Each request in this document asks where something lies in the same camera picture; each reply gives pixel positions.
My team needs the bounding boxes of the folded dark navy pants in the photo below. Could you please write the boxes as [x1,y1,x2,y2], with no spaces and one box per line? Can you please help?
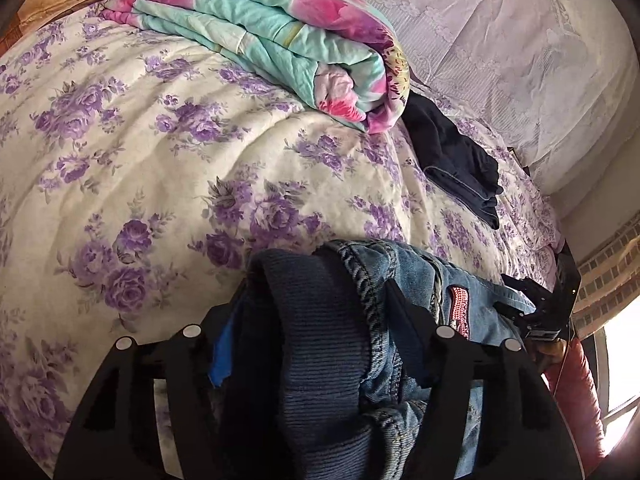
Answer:
[401,94,505,231]

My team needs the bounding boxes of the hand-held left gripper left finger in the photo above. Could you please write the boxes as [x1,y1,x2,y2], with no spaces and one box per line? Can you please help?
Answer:
[52,310,238,480]

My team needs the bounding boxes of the purple floral bedspread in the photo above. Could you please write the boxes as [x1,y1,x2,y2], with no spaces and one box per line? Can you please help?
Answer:
[0,2,568,480]

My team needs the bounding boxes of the person's right forearm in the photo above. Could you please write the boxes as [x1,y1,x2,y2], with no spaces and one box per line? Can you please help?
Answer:
[542,337,608,476]

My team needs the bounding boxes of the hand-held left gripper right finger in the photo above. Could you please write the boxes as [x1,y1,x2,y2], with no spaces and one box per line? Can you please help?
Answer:
[387,280,586,480]

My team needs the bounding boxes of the folded floral blanket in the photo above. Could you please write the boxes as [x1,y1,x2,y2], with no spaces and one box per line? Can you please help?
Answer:
[102,0,411,135]

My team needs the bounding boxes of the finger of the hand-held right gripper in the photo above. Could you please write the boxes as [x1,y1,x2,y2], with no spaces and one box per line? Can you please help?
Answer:
[552,251,582,326]
[500,272,551,332]

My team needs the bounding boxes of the blue denim pants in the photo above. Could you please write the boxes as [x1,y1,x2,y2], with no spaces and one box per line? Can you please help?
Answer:
[215,239,540,480]

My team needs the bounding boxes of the large white lace pillow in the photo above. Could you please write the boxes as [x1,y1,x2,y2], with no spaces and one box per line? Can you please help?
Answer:
[280,0,630,197]

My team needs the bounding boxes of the window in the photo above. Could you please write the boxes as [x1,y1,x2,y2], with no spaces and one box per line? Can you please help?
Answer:
[595,305,640,461]

